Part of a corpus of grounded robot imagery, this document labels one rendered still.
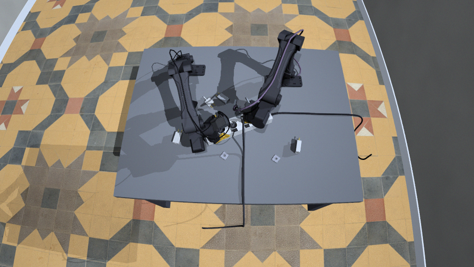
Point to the grey plug with two brass pins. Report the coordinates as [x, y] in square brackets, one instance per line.
[223, 98]

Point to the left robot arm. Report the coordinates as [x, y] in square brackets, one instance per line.
[279, 76]

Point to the white plug with two brass prongs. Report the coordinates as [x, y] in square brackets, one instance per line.
[208, 102]

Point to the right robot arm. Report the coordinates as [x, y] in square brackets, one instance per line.
[187, 107]

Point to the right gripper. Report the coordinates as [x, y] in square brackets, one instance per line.
[211, 125]

